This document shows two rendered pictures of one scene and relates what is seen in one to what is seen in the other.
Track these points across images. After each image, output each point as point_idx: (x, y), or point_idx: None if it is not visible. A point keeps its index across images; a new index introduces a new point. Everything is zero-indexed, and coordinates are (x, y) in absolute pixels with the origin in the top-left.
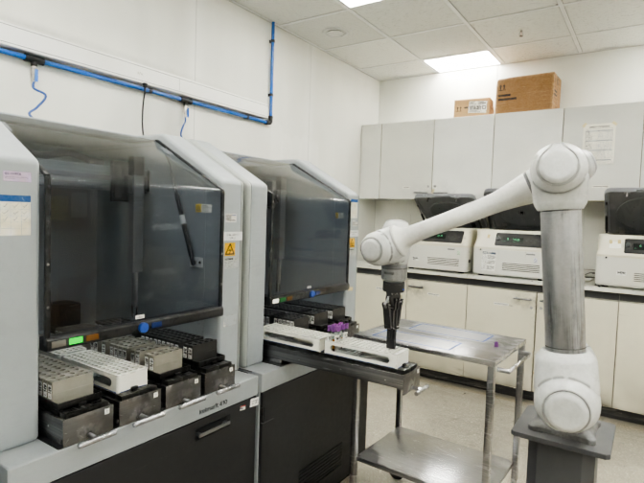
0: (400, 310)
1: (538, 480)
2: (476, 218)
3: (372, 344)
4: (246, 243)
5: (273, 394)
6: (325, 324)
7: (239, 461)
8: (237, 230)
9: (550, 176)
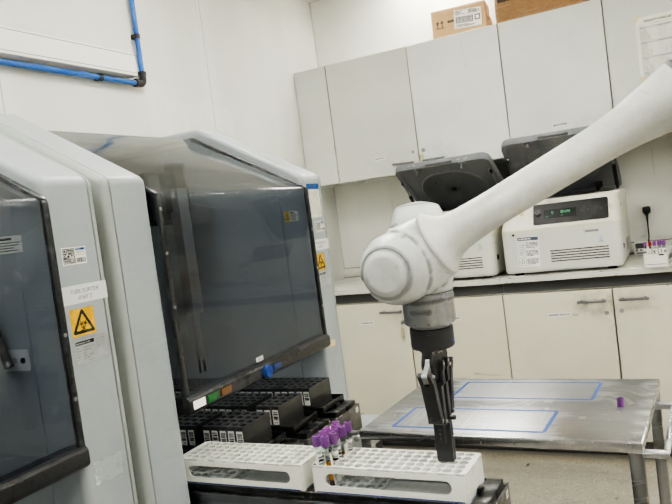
0: (451, 380)
1: None
2: (586, 172)
3: (406, 456)
4: (119, 302)
5: None
6: (300, 419)
7: None
8: (92, 279)
9: None
